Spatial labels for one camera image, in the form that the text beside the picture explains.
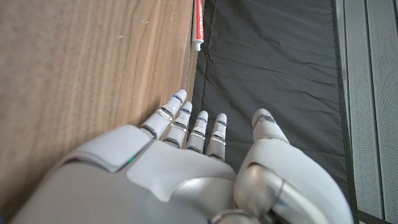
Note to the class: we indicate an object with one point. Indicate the grey tape outline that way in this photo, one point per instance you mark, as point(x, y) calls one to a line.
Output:
point(186, 71)

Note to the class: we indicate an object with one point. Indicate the teal red toothpaste tube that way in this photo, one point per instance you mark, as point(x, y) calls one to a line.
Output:
point(199, 21)

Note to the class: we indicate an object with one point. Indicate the black curtain backdrop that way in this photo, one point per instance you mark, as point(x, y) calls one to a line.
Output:
point(273, 62)

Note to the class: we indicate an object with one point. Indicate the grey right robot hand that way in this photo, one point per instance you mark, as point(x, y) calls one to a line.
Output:
point(155, 180)

